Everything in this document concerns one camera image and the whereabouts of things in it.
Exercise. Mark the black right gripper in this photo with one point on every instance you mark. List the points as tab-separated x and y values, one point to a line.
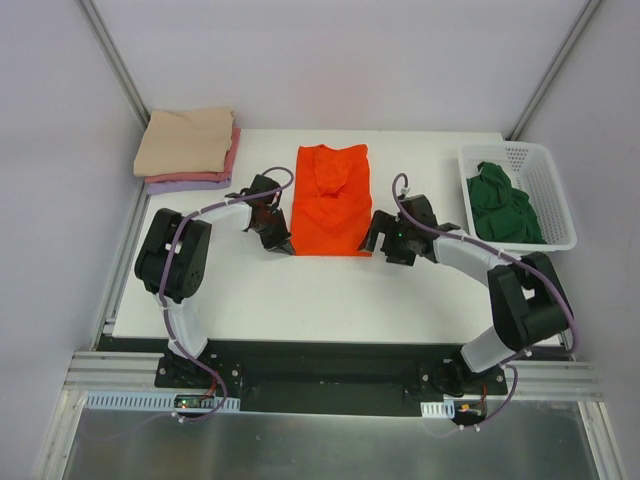
378	232

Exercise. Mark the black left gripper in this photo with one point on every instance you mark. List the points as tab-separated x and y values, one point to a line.
276	236

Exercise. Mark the orange t-shirt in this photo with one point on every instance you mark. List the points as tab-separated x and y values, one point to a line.
332	204

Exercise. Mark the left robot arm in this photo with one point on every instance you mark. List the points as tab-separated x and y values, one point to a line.
172	261

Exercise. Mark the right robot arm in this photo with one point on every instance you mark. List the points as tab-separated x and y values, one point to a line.
527	302

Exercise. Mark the pink folded t-shirt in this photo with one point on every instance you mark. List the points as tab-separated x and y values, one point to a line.
227	157

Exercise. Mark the green t-shirt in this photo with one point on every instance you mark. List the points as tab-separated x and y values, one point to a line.
501	213

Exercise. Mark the lavender folded t-shirt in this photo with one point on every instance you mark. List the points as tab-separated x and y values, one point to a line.
183	182

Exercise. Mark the white perforated plastic basket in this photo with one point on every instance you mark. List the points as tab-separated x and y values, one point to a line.
531	168

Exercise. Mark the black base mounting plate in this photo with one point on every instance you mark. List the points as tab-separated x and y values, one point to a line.
368	379

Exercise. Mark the beige folded t-shirt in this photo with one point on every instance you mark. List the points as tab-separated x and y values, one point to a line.
185	142

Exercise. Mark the right white cable duct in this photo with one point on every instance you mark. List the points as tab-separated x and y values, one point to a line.
444	409

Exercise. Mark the white cable duct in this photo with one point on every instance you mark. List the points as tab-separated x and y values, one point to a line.
444	409
159	402

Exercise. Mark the right aluminium frame post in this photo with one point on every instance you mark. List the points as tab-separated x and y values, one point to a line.
578	28

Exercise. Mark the aluminium frame post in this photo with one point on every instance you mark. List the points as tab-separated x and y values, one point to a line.
578	28
107	45

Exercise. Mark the left white cable duct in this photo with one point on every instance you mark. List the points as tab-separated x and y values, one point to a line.
159	402

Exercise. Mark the left aluminium frame post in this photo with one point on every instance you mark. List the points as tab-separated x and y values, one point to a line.
107	45

